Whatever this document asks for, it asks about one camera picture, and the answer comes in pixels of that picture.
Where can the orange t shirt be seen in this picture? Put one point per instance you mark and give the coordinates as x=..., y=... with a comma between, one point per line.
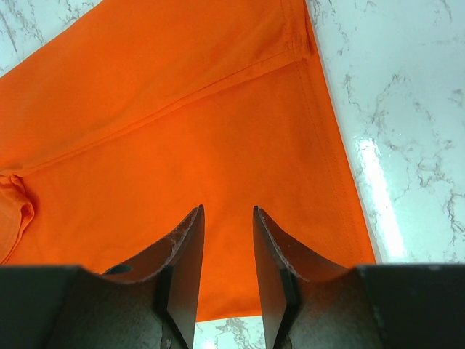
x=143, y=110

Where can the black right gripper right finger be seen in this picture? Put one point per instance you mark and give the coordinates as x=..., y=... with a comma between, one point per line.
x=308, y=301

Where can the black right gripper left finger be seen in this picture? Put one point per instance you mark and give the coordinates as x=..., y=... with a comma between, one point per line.
x=148, y=301

